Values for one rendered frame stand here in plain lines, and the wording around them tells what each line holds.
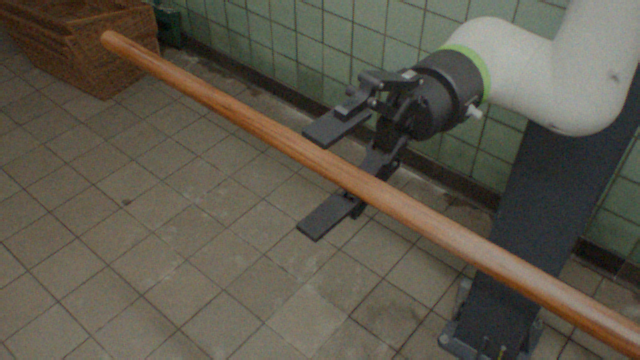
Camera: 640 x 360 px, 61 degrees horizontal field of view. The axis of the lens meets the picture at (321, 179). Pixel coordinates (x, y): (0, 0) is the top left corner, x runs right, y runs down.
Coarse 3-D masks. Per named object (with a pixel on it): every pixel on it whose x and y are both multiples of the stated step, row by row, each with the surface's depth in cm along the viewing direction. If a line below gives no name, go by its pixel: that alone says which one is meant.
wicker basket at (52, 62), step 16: (16, 32) 260; (32, 48) 264; (48, 48) 250; (48, 64) 270; (64, 64) 255; (80, 64) 246; (128, 64) 269; (64, 80) 277; (80, 80) 261; (112, 80) 264; (128, 80) 273; (96, 96) 266; (112, 96) 268
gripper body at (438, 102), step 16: (432, 80) 63; (416, 96) 60; (432, 96) 61; (448, 96) 63; (416, 112) 62; (432, 112) 61; (448, 112) 63; (384, 128) 60; (400, 128) 61; (416, 128) 64; (432, 128) 62; (384, 144) 61
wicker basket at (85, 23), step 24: (0, 0) 250; (24, 0) 266; (48, 0) 276; (72, 0) 288; (120, 0) 276; (48, 24) 242; (72, 24) 232; (96, 24) 243; (120, 24) 254; (144, 24) 266; (96, 48) 247
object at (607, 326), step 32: (160, 64) 77; (192, 96) 74; (224, 96) 71; (256, 128) 67; (288, 128) 67; (320, 160) 62; (352, 192) 61; (384, 192) 58; (416, 224) 56; (448, 224) 55; (480, 256) 52; (512, 256) 52; (512, 288) 51; (544, 288) 49; (576, 320) 48; (608, 320) 47
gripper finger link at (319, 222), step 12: (336, 192) 63; (324, 204) 62; (336, 204) 62; (348, 204) 62; (312, 216) 60; (324, 216) 60; (336, 216) 60; (300, 228) 59; (312, 228) 59; (324, 228) 59; (312, 240) 59
